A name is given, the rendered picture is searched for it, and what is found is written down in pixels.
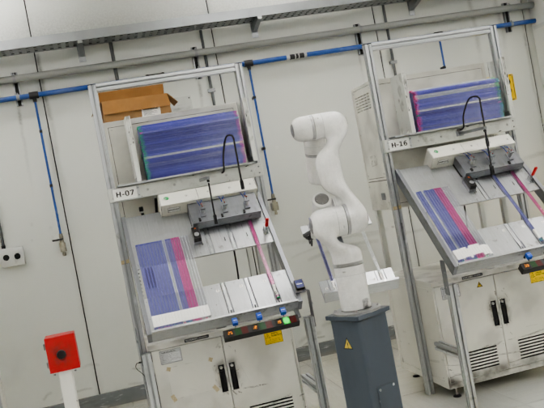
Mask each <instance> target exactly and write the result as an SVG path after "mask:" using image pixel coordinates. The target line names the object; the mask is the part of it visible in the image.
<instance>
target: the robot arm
mask: <svg viewBox="0 0 544 408"><path fill-rule="evenodd" d="M290 130H291V135H292V137H293V138H294V139H295V140H296V141H298V142H304V152H305V159H306V165H307V172H308V180H309V182H310V183H311V184H313V185H321V186H322V187H323V189H324V190H325V191H327V192H328V193H330V194H333V195H334V196H336V197H335V198H331V197H330V196H329V195H328V194H327V193H316V194H315V195H314V196H313V198H312V215H311V216H310V219H309V231H308V232H305V233H304V234H303V237H304V238H305V239H306V240H308V242H309V244H311V246H312V240H313V239H318V240H319V241H320V242H321V243H322V244H323V245H324V246H325V247H326V248H327V249H328V250H329V253H330V255H331V258H332V262H333V266H334V273H335V278H336V283H337V288H338V295H339V300H340V304H341V308H340V309H337V310H334V312H333V315H334V316H335V317H352V316H357V315H362V314H365V313H369V312H374V311H376V310H378V309H380V304H379V303H372V302H371V300H370V295H369V290H368V282H367V278H366V273H365V269H364V264H363V256H362V253H361V250H360V248H359V247H357V246H355V245H352V244H344V243H342V242H340V241H339V240H338V236H345V235H350V234H354V233H358V232H361V231H363V230H364V229H365V228H366V227H367V226H368V221H369V218H368V213H367V211H366V209H365V208H364V206H363V204H362V203H361V202H360V201H359V199H358V198H357V197H356V196H355V195H354V194H353V193H352V192H351V190H350V188H349V187H348V185H347V183H346V181H345V178H344V176H343V172H342V165H341V161H340V157H339V149H340V146H341V145H342V141H343V139H344V138H345V137H346V133H347V131H348V122H347V119H346V118H345V116H344V115H343V114H341V113H339V112H327V113H318V114H313V115H308V116H303V117H297V118H296V119H294V120H293V121H292V123H291V128H290ZM325 138H326V144H325Z"/></svg>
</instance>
